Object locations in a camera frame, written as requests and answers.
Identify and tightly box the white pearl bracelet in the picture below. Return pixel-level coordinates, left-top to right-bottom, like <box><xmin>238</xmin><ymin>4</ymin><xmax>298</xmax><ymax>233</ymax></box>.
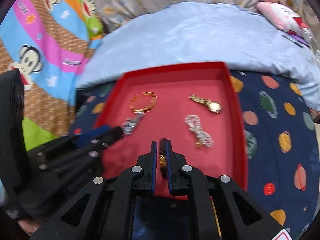
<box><xmin>184</xmin><ymin>114</ymin><xmax>215</xmax><ymax>149</ymax></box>

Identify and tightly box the red jewelry tray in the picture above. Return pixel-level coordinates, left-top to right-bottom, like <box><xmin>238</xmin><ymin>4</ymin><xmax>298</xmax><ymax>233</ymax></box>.
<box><xmin>96</xmin><ymin>62</ymin><xmax>248</xmax><ymax>189</ymax></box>

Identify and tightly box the left hand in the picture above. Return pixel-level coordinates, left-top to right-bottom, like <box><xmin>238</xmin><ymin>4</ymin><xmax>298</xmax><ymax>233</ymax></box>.
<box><xmin>18</xmin><ymin>219</ymin><xmax>41</xmax><ymax>235</ymax></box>

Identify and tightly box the gold chain bracelet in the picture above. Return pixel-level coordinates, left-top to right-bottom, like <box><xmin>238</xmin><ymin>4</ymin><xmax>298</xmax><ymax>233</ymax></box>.
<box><xmin>129</xmin><ymin>91</ymin><xmax>158</xmax><ymax>113</ymax></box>

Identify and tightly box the navy planet print bedsheet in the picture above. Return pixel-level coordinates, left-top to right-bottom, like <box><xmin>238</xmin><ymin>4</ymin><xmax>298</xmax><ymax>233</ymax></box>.
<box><xmin>69</xmin><ymin>69</ymin><xmax>320</xmax><ymax>240</ymax></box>

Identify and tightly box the light blue quilt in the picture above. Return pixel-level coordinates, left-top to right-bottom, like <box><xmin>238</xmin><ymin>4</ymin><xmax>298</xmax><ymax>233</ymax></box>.
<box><xmin>75</xmin><ymin>2</ymin><xmax>319</xmax><ymax>110</ymax></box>

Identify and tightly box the silver wristwatch dark dial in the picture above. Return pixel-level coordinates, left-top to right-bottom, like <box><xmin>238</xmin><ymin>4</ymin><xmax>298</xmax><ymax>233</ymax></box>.
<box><xmin>122</xmin><ymin>111</ymin><xmax>145</xmax><ymax>135</ymax></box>

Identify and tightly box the gold wristwatch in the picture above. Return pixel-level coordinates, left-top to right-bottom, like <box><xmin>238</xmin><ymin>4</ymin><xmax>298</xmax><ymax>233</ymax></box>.
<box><xmin>189</xmin><ymin>95</ymin><xmax>222</xmax><ymax>113</ymax></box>

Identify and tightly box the colourful monkey print blanket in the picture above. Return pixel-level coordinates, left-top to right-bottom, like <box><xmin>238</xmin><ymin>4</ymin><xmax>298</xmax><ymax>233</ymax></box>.
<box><xmin>1</xmin><ymin>0</ymin><xmax>104</xmax><ymax>150</ymax></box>

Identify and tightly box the black bead bracelet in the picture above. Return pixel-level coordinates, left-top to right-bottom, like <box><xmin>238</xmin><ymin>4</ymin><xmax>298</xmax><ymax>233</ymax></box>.
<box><xmin>158</xmin><ymin>137</ymin><xmax>169</xmax><ymax>180</ymax></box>

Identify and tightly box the pink white plush pillow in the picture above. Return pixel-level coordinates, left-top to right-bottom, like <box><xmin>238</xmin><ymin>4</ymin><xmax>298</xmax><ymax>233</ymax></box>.
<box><xmin>255</xmin><ymin>2</ymin><xmax>310</xmax><ymax>37</ymax></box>

